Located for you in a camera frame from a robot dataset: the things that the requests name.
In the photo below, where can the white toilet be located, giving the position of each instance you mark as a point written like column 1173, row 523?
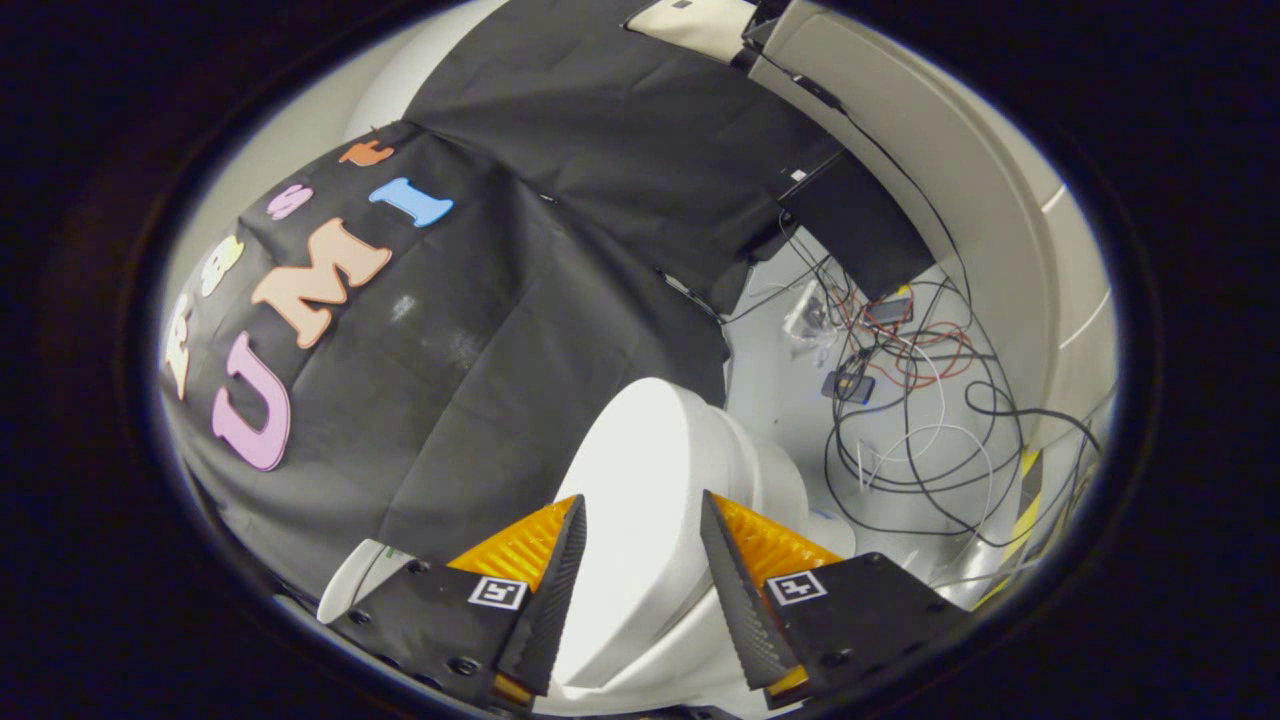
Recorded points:
column 782, row 480

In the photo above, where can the clear plastic bag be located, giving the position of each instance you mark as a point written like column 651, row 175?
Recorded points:
column 808, row 318

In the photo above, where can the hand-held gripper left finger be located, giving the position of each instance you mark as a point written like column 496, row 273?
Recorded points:
column 550, row 600

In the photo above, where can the small black power adapter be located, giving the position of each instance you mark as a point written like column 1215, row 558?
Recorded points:
column 848, row 386

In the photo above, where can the white toilet lid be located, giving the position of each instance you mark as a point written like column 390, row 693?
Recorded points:
column 640, row 470

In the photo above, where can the black box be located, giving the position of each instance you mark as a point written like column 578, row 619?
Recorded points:
column 860, row 225

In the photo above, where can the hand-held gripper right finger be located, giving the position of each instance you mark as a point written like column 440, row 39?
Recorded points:
column 735, row 600

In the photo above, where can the yellow black hazard tape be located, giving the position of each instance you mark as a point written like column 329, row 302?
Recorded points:
column 1025, row 500

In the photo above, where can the black backdrop cloth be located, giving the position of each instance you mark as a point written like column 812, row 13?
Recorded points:
column 480, row 330

